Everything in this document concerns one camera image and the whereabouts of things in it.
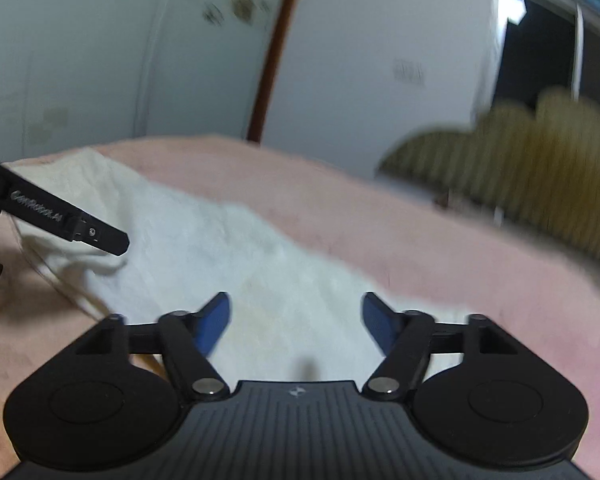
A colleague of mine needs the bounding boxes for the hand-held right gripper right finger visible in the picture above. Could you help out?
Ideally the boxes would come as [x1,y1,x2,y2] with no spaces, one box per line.
[361,291,523,401]

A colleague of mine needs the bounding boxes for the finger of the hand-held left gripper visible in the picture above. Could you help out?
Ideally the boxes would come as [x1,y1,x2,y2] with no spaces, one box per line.
[64,210,130,257]

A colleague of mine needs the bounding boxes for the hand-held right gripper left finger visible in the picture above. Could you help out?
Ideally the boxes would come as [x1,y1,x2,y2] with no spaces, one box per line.
[75,291,231,402]

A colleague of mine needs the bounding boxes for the white pants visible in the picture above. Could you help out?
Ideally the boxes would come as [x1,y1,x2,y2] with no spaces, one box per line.
[2,147,476,386]

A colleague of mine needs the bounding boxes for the pink blanket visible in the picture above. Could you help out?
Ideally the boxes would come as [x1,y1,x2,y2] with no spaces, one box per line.
[0,132,600,480]

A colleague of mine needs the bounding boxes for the white flower print wardrobe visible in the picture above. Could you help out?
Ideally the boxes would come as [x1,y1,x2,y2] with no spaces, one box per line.
[0,0,298,167]

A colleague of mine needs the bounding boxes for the olive padded headboard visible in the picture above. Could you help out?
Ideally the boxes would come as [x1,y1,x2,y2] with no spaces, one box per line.
[375,87,600,281]

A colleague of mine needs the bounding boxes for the dark window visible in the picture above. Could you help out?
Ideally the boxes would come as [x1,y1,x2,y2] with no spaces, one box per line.
[495,0,600,122]

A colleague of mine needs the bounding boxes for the brown wooden frame strip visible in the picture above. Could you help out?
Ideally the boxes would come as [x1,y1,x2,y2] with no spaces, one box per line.
[245,0,311,144]

